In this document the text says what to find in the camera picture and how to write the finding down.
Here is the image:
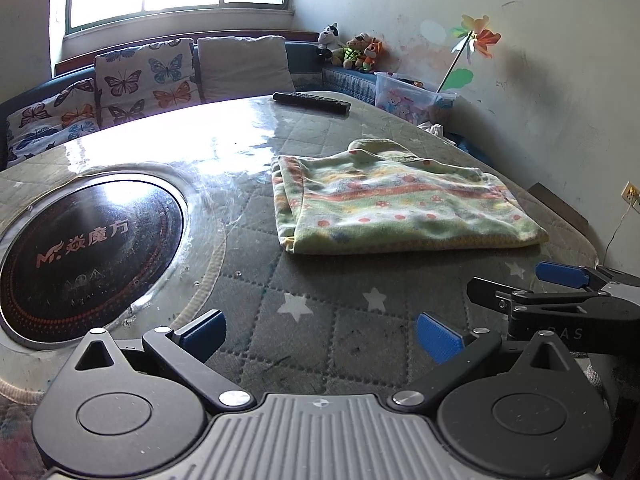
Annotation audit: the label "upright butterfly print cushion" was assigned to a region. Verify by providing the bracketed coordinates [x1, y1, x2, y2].
[94, 38, 201, 129]

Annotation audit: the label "flat butterfly print cushion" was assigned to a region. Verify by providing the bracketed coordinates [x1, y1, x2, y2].
[6, 78, 100, 167]

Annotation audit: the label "black white plush toy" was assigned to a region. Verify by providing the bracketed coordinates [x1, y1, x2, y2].
[316, 23, 345, 66]

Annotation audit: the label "white wall socket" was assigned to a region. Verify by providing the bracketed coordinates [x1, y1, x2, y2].
[620, 181, 640, 207]

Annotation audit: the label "blue sofa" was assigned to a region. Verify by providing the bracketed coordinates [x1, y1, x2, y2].
[1, 38, 375, 170]

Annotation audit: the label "black remote control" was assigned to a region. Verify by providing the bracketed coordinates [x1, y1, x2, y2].
[272, 92, 350, 116]

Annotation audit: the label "clear plastic storage box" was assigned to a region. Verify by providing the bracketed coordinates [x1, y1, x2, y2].
[374, 72, 458, 126]

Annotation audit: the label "colourful paper pinwheel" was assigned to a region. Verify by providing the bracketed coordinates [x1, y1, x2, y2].
[437, 14, 502, 92]

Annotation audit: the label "plain beige cushion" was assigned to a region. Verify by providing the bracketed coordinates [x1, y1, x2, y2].
[196, 35, 295, 103]

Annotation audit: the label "orange green plush toys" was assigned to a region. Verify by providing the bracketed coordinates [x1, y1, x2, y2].
[342, 34, 383, 73]

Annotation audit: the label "colourful patterned baby garment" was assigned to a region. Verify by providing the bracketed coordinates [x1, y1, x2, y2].
[271, 139, 548, 255]

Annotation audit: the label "round black induction cooktop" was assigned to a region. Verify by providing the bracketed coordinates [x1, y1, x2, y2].
[1, 171, 224, 353]

